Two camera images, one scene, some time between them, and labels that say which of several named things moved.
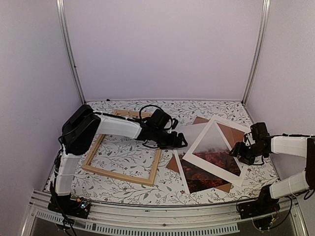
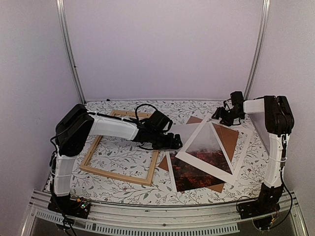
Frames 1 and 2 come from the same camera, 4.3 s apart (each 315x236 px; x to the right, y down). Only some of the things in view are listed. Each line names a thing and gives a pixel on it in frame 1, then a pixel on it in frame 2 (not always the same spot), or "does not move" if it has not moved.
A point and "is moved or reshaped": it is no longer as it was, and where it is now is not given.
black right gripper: (238, 150) -> (219, 114)
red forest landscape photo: (213, 148) is moved or reshaped
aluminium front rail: (208, 218) does not move
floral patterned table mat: (202, 171) does not move
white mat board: (210, 166) is moved or reshaped
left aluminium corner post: (63, 23) does not move
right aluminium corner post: (260, 42) does not move
